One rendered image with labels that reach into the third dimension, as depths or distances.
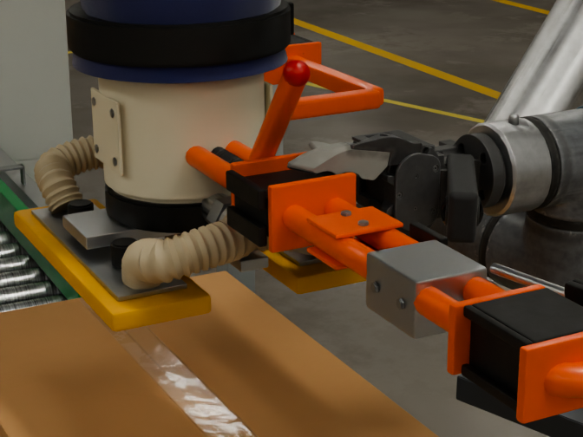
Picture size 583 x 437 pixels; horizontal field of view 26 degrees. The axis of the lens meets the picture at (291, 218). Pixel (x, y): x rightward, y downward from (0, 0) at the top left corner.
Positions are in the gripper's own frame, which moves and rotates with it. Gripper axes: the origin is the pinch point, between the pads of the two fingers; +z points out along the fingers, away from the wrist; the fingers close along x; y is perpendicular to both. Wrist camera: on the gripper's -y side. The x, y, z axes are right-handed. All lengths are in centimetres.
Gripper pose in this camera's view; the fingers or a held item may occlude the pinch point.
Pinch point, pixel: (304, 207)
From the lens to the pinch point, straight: 108.9
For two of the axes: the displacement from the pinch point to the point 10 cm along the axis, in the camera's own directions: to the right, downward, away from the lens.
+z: -8.9, 1.5, -4.3
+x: 0.0, -9.4, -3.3
